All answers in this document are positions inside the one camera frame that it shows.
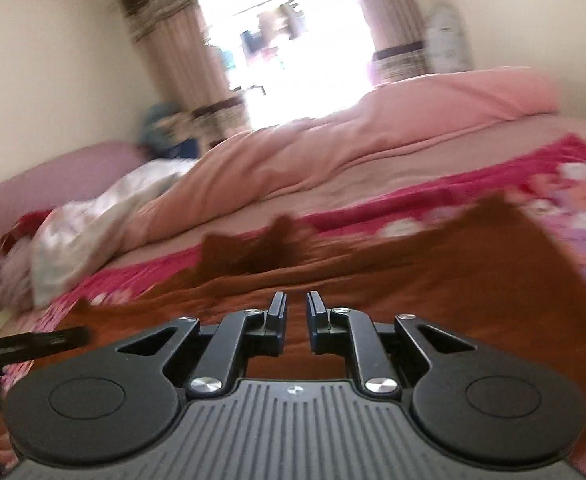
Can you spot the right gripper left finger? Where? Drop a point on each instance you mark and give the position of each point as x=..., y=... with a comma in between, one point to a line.
x=111, y=403

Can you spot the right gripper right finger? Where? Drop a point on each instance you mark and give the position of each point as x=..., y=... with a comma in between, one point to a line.
x=469, y=399

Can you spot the brown padded jacket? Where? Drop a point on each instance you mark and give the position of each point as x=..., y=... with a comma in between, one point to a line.
x=491, y=274

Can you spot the pile of bags and clothes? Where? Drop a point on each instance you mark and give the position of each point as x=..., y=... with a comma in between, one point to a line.
x=170, y=133

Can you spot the lavender knit blanket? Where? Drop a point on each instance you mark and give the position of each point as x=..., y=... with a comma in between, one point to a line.
x=15, y=278

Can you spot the white floral duvet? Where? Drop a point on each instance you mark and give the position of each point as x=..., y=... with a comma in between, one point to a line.
x=78, y=237

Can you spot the red garment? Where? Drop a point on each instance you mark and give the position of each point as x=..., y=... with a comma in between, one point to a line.
x=25, y=226

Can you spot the purple quilted headboard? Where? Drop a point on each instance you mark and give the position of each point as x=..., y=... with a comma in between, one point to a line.
x=79, y=175

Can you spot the pink floral blanket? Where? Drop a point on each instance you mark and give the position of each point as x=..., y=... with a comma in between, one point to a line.
x=548, y=185

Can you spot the pink quilt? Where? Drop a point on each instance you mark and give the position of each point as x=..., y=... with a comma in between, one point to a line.
x=391, y=120

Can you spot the right striped curtain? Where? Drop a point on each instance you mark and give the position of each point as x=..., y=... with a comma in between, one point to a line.
x=397, y=32

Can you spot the striped curtain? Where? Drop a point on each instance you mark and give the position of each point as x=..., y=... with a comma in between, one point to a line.
x=397, y=32
x=171, y=37

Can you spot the left striped curtain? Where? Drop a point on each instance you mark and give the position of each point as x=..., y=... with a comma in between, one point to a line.
x=171, y=37

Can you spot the hanging laundry outside window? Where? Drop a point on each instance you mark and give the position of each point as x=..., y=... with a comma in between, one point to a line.
x=256, y=41

